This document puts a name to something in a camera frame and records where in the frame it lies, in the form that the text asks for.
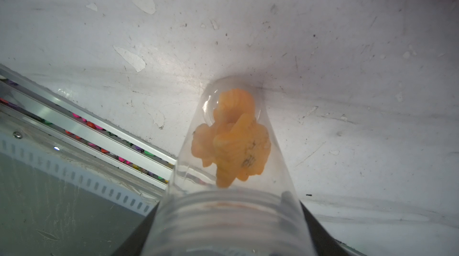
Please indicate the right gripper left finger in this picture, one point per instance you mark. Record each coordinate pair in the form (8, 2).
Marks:
(134, 244)

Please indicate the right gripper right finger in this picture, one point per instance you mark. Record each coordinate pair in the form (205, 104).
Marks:
(324, 243)

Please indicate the clear jar front cookies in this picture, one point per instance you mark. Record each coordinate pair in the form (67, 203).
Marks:
(230, 193)

